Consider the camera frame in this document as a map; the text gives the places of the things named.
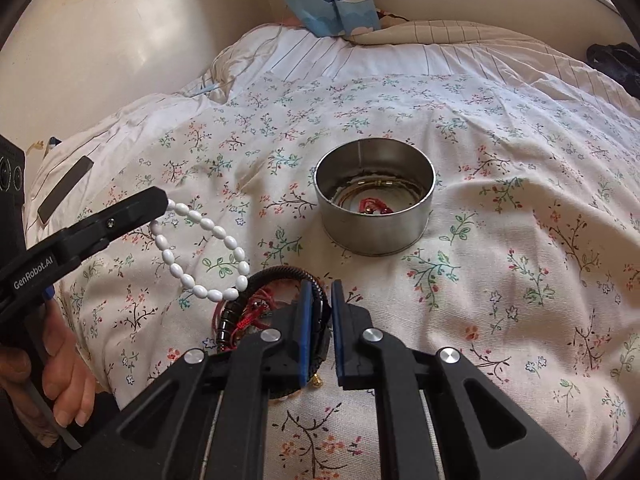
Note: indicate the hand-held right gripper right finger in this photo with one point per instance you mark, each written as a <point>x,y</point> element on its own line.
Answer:
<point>339,332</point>

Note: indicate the person's left hand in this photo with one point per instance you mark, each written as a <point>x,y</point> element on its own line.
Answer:
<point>67,375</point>

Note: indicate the thin gold bangle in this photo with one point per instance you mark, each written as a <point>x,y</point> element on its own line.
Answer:
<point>380,181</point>

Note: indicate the beige striped quilt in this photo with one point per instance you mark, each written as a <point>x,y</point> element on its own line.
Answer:
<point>465,32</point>

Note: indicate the red patterned pillow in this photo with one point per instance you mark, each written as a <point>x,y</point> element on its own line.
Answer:
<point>390,15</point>

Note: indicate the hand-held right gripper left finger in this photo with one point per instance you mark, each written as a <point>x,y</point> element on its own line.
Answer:
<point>303,332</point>

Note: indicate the floral print blanket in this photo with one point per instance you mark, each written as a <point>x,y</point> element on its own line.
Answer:
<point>500,260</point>

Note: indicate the round metal tin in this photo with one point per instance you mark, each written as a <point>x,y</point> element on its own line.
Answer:
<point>375,234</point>

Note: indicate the black rectangular bar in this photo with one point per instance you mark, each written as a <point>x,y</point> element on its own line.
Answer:
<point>65,190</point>

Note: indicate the black cloth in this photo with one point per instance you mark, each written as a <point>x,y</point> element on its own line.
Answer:
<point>617,70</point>

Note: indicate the small blue tag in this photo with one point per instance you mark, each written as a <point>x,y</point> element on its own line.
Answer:
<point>207,89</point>

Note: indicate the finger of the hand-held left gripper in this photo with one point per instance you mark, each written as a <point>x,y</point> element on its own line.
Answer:
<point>120,217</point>

